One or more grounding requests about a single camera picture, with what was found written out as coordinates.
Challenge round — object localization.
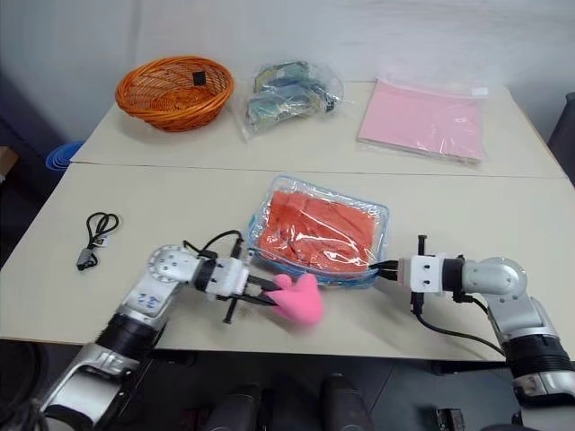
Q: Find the clear plastic zip bag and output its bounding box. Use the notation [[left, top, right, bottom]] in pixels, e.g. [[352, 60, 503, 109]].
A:
[[357, 70, 494, 168]]

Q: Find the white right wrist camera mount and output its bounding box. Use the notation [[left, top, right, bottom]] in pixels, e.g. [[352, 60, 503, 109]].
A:
[[401, 253, 446, 296]]

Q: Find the dark rounded shape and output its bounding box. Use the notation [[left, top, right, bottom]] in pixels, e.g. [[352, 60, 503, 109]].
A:
[[317, 372, 376, 431], [208, 381, 271, 431]]

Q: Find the blue round stacked object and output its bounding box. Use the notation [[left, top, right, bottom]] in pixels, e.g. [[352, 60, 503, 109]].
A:
[[45, 140, 86, 172]]

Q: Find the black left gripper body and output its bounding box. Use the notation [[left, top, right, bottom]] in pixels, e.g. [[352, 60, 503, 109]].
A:
[[223, 241, 266, 325]]

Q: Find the orange wicker basket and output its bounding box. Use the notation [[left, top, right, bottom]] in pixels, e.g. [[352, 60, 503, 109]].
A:
[[115, 55, 235, 133]]

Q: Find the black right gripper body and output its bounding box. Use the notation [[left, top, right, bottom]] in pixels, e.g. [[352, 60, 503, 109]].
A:
[[394, 234, 427, 313]]

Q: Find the orange cloth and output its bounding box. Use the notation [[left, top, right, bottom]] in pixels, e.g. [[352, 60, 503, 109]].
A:
[[258, 189, 379, 275]]

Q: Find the clear plastic pouch blue trim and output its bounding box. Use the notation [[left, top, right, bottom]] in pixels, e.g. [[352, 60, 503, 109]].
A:
[[245, 174, 391, 291]]

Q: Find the pink paper stack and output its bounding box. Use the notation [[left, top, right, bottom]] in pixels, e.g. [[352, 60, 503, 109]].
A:
[[358, 79, 487, 163]]

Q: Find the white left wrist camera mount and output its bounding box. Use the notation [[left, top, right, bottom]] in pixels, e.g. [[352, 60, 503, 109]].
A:
[[203, 256, 252, 301]]

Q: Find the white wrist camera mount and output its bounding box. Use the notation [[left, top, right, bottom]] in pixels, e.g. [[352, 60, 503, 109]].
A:
[[401, 253, 446, 296], [203, 256, 252, 301]]

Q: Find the pink soft heart-shaped object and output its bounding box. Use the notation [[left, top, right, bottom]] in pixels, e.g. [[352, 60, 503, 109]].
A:
[[261, 272, 326, 326]]

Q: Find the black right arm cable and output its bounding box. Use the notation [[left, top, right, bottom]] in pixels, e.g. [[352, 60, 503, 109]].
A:
[[410, 291, 511, 359]]

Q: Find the clear bag of circuit boards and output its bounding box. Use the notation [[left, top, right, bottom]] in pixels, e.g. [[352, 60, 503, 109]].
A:
[[240, 59, 348, 143]]

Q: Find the black coiled usb cable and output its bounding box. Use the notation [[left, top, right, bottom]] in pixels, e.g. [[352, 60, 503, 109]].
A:
[[75, 211, 121, 272]]

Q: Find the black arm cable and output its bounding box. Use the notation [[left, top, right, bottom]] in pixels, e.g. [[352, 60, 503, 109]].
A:
[[410, 291, 511, 359], [181, 229, 246, 266]]

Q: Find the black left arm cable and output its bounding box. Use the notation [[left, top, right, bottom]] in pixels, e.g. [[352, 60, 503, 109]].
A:
[[181, 229, 246, 266]]

